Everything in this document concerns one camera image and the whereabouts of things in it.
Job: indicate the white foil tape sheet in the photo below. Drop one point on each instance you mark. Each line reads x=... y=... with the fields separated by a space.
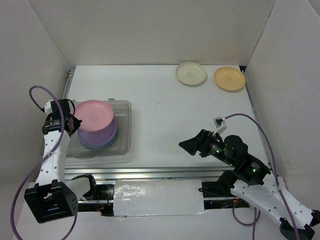
x=158 y=198

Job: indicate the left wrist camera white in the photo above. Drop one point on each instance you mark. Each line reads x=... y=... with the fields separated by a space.
x=47 y=108

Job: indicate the pink plastic plate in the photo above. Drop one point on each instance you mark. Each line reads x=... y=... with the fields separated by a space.
x=95 y=115

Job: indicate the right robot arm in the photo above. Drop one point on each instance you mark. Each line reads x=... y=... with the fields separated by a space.
x=252 y=181

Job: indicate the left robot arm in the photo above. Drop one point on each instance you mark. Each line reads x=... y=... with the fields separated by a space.
x=50 y=198

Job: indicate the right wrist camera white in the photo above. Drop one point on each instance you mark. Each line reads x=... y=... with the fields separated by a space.
x=220 y=125

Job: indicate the clear plastic bin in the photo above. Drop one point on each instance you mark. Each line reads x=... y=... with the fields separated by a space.
x=121 y=145

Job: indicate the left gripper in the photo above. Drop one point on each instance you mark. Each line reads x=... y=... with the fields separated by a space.
x=77 y=123

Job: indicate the cream plastic plate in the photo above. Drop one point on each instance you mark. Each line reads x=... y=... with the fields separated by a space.
x=190 y=73

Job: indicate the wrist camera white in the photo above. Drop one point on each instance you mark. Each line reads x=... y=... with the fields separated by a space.
x=220 y=125
x=47 y=108

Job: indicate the purple plate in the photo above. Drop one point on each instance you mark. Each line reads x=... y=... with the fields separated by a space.
x=95 y=138

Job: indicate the aluminium frame rail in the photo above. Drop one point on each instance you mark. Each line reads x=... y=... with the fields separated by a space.
x=164 y=113

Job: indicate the blue plastic plate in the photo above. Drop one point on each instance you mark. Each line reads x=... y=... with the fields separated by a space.
x=100 y=146

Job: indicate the orange plastic plate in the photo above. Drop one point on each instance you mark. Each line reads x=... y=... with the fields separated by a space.
x=229 y=79

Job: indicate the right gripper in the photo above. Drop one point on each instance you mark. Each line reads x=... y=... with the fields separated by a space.
x=199 y=142

